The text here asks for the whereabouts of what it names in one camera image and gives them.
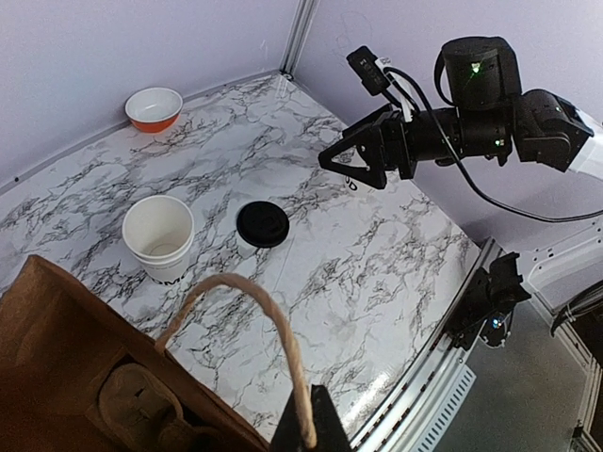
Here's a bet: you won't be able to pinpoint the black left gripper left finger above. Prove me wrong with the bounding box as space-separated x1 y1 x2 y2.
269 394 307 452

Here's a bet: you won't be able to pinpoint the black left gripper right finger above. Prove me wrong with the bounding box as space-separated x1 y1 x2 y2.
310 385 351 452

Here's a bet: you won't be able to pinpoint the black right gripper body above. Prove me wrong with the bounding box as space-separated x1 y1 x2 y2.
375 108 512 180

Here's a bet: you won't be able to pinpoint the brown pulp cup carrier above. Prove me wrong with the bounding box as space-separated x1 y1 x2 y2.
98 363 225 451

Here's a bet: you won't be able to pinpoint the white paper cups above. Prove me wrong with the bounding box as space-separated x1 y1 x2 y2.
122 195 195 285

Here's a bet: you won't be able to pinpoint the brown paper bag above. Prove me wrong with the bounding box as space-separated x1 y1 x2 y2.
1 255 318 451

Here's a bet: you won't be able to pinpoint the single white paper cup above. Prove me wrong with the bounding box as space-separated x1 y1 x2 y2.
343 176 367 195

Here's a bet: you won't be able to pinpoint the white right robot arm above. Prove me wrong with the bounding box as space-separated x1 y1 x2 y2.
318 89 595 189

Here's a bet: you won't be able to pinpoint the orange white bowl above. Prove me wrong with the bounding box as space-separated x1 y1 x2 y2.
124 87 184 134

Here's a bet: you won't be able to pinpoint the front aluminium rail frame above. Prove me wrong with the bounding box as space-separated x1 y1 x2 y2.
348 237 603 452

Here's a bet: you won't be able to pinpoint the right corner aluminium post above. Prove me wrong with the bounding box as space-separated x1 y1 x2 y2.
279 0 319 78

